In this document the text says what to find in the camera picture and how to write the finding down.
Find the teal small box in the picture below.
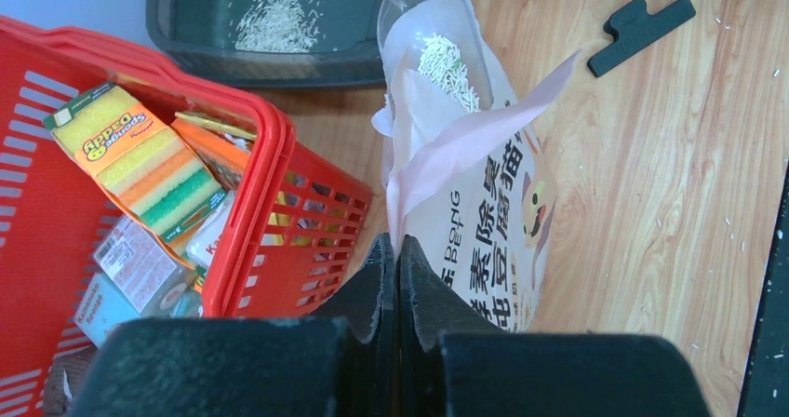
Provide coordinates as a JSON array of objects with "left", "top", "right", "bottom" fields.
[{"left": 74, "top": 272, "right": 141, "bottom": 347}]

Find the yellow orange carton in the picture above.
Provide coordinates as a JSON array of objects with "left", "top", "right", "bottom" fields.
[{"left": 44, "top": 83, "right": 227, "bottom": 245}]

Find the clear plastic scoop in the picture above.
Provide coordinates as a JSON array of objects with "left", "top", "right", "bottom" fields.
[{"left": 377, "top": 0, "right": 494, "bottom": 113}]

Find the black bag clip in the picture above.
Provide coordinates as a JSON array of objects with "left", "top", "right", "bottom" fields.
[{"left": 587, "top": 0, "right": 696, "bottom": 77}]

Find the dark grey litter box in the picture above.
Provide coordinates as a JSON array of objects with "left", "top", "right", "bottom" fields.
[{"left": 145, "top": 0, "right": 384, "bottom": 88}]

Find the pink cat litter bag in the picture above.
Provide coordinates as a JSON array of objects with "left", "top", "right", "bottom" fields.
[{"left": 371, "top": 39, "right": 573, "bottom": 331}]

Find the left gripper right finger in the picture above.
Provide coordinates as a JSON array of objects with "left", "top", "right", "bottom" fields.
[{"left": 399, "top": 236, "right": 708, "bottom": 416}]

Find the orange packet in basket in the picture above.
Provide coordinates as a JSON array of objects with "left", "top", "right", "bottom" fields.
[{"left": 171, "top": 112, "right": 257, "bottom": 190}]

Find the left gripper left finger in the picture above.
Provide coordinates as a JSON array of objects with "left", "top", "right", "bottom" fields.
[{"left": 70, "top": 234, "right": 394, "bottom": 416}]

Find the grey pink small box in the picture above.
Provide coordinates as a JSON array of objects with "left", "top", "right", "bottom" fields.
[{"left": 93, "top": 216, "right": 196, "bottom": 316}]

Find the red plastic shopping basket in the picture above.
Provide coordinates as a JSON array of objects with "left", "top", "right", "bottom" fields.
[{"left": 1, "top": 17, "right": 372, "bottom": 416}]

